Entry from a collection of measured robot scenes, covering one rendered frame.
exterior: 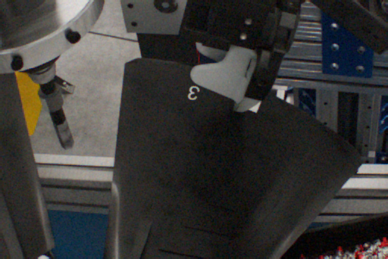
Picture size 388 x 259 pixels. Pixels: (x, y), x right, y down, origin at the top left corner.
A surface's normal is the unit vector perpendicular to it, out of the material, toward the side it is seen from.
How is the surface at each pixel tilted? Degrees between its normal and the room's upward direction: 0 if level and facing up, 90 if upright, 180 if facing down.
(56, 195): 90
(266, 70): 85
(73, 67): 0
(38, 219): 35
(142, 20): 90
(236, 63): 93
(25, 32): 0
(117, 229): 7
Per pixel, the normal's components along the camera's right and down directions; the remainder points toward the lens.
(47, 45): 0.53, 0.61
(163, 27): -0.20, 0.76
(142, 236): -0.07, -0.76
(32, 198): 0.21, -0.19
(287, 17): 0.07, 0.01
